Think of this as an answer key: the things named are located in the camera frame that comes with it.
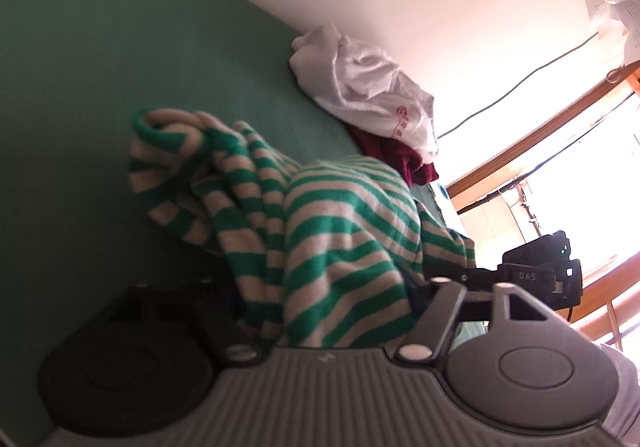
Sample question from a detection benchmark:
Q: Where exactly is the dark red garment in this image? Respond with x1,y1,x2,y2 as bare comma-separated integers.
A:
347,124,440,187

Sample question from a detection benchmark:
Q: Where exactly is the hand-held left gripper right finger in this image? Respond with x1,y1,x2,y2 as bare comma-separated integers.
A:
397,276,556,363

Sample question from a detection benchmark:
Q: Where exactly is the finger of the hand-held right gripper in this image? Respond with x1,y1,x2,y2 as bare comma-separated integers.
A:
457,267,498,289

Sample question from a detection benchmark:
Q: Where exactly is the wooden balcony door frame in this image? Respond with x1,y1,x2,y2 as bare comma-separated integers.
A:
445,60,640,215

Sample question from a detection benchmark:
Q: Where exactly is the white garment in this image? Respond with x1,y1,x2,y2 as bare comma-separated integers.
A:
290,23,440,163

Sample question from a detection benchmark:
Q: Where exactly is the grey wall cable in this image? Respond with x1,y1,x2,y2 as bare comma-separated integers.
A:
437,30,601,138

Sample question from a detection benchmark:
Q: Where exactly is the green table cloth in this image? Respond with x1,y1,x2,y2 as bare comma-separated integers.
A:
0,0,496,447

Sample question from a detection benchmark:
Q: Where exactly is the green white striped shirt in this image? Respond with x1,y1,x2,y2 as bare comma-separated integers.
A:
127,108,476,348

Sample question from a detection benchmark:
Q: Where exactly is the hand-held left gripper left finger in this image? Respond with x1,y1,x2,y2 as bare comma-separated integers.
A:
111,278,262,364

